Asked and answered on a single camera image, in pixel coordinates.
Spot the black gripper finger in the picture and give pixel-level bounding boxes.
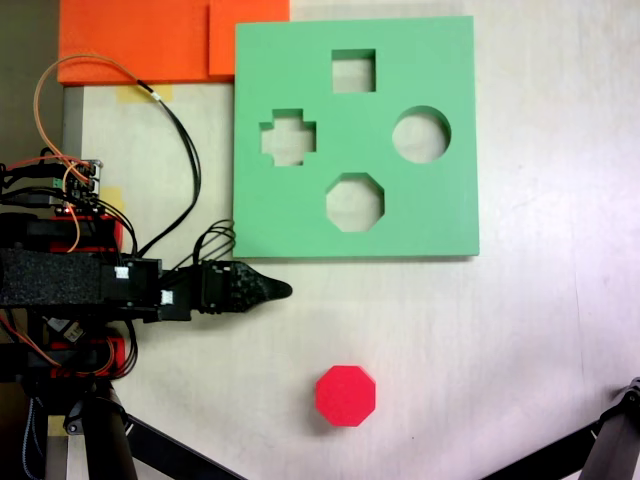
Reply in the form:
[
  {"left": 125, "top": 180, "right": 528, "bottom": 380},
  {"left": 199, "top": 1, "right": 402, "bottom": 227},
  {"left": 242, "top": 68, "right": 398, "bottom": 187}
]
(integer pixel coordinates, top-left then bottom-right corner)
[{"left": 227, "top": 260, "right": 294, "bottom": 315}]

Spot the red octagonal pillar block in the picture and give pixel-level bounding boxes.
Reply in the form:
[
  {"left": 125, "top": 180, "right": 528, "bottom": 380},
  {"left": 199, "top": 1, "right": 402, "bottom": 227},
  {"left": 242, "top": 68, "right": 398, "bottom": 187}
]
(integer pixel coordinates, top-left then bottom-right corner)
[{"left": 314, "top": 364, "right": 377, "bottom": 429}]

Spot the orange foam block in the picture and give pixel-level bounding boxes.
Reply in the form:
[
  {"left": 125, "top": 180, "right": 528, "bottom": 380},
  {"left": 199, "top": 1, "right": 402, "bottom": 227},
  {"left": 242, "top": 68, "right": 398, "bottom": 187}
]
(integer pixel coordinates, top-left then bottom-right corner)
[{"left": 57, "top": 0, "right": 291, "bottom": 85}]

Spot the green shape sorter board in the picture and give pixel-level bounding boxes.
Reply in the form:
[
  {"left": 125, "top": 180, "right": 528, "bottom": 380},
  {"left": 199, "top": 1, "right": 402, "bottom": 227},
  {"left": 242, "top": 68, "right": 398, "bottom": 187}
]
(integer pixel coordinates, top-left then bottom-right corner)
[{"left": 231, "top": 14, "right": 481, "bottom": 261}]

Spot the black tripod leg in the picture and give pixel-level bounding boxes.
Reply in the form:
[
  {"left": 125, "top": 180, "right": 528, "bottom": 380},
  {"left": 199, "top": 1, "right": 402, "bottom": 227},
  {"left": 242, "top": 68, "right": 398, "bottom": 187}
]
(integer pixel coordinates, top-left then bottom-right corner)
[
  {"left": 79, "top": 393, "right": 140, "bottom": 480},
  {"left": 579, "top": 377, "right": 640, "bottom": 480}
]

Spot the black gripper wire bundle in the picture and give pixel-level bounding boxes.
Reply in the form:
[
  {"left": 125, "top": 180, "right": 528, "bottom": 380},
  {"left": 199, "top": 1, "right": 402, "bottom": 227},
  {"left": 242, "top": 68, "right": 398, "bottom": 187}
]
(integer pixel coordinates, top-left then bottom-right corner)
[{"left": 192, "top": 218, "right": 237, "bottom": 266}]

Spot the thin black cable pair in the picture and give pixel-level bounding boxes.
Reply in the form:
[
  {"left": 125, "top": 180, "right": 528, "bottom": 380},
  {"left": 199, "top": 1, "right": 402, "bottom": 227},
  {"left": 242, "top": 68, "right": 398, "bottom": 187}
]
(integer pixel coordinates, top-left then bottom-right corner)
[{"left": 135, "top": 78, "right": 202, "bottom": 259}]

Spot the circuit board with wires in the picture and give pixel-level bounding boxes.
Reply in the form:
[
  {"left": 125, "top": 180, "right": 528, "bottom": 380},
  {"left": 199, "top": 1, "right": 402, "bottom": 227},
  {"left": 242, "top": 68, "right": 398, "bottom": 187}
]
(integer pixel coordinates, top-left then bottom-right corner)
[{"left": 52, "top": 158, "right": 106, "bottom": 216}]

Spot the braided grey cable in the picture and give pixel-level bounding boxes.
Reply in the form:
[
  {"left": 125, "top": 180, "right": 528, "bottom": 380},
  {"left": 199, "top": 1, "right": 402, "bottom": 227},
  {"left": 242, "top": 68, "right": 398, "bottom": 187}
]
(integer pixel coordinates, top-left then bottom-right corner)
[{"left": 22, "top": 397, "right": 49, "bottom": 479}]

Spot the thin orange wire loop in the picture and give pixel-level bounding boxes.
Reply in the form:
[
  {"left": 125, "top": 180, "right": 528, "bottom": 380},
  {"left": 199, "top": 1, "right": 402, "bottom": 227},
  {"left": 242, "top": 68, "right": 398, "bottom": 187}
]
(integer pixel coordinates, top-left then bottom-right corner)
[{"left": 32, "top": 53, "right": 146, "bottom": 171}]

